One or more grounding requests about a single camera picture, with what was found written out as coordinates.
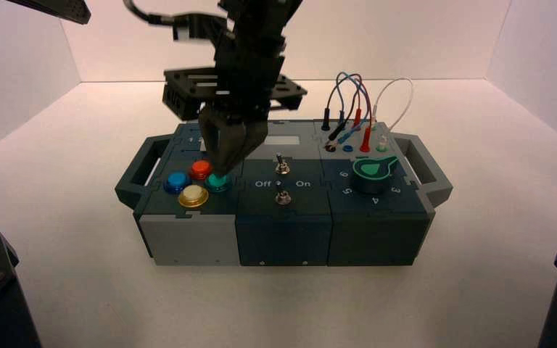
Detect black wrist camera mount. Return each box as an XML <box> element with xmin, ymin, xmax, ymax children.
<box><xmin>162</xmin><ymin>67</ymin><xmax>308</xmax><ymax>122</ymax></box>

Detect light grey display panel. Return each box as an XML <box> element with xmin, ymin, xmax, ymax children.
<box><xmin>265</xmin><ymin>136</ymin><xmax>302</xmax><ymax>147</ymax></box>

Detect black perforated plate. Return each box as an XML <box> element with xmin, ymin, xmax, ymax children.
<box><xmin>5</xmin><ymin>0</ymin><xmax>92</xmax><ymax>25</ymax></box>

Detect blue jumper cable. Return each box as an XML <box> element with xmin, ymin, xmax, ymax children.
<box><xmin>337</xmin><ymin>72</ymin><xmax>374</xmax><ymax>145</ymax></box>

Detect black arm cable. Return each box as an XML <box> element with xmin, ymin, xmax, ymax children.
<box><xmin>123</xmin><ymin>0</ymin><xmax>234</xmax><ymax>42</ymax></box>

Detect green rotary knob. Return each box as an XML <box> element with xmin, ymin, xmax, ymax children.
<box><xmin>352</xmin><ymin>156</ymin><xmax>400</xmax><ymax>196</ymax></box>

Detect yellow push button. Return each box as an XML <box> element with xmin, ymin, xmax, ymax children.
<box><xmin>178</xmin><ymin>185</ymin><xmax>210</xmax><ymax>209</ymax></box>

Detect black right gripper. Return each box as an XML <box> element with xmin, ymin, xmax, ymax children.
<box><xmin>198</xmin><ymin>26</ymin><xmax>288</xmax><ymax>177</ymax></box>

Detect green push button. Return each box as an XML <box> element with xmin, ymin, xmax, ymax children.
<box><xmin>205</xmin><ymin>173</ymin><xmax>234</xmax><ymax>194</ymax></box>

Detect red push button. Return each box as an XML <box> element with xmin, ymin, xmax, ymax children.
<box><xmin>189</xmin><ymin>159</ymin><xmax>215</xmax><ymax>181</ymax></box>

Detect white jumper cable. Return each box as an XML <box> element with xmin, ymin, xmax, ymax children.
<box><xmin>372</xmin><ymin>78</ymin><xmax>415</xmax><ymax>151</ymax></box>

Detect dark grey modular task box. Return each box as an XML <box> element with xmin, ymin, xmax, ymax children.
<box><xmin>115</xmin><ymin>119</ymin><xmax>454</xmax><ymax>268</ymax></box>

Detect black jumper cable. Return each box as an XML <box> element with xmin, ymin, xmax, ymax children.
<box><xmin>321</xmin><ymin>72</ymin><xmax>362</xmax><ymax>144</ymax></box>

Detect red jumper cable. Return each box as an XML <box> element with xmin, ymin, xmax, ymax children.
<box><xmin>352</xmin><ymin>76</ymin><xmax>374</xmax><ymax>154</ymax></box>

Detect blue push button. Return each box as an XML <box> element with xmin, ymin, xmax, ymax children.
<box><xmin>163</xmin><ymin>172</ymin><xmax>192</xmax><ymax>195</ymax></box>

